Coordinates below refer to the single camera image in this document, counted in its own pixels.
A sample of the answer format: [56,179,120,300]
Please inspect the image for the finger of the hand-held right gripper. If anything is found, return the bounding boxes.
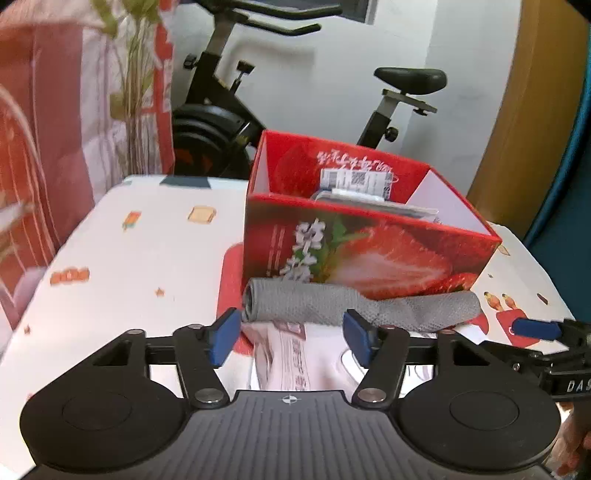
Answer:
[512,318,591,348]
[480,339,559,371]

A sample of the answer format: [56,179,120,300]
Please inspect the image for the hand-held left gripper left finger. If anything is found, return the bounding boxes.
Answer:
[91,307,242,410]

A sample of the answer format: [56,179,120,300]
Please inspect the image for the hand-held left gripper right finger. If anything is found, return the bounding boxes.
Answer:
[342,308,491,410]

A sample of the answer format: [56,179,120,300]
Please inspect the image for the white pink tissue packet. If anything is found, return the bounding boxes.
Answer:
[241,320,444,393]

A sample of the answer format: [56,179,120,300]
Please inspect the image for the grey towel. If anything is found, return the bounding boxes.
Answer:
[242,278,481,334]

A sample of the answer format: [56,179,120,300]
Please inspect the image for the red strawberry print box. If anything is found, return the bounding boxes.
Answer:
[241,130,503,302]

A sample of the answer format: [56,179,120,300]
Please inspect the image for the white plastic packet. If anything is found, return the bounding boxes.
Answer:
[310,187,441,224]

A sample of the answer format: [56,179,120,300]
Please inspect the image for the person's right hand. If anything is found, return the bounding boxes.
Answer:
[551,402,591,477]

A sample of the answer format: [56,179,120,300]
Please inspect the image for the blue panel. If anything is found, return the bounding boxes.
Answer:
[524,0,591,305]

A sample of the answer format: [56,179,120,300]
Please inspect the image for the black exercise bike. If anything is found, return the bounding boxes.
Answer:
[172,0,448,181]

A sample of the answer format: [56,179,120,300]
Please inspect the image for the white bamboo print curtain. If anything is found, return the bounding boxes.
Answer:
[78,0,177,185]

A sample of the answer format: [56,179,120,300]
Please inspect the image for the pink wrinkled sheet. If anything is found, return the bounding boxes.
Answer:
[0,0,112,333]

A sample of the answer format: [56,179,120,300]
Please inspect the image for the wooden door frame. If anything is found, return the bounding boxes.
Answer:
[466,0,587,241]

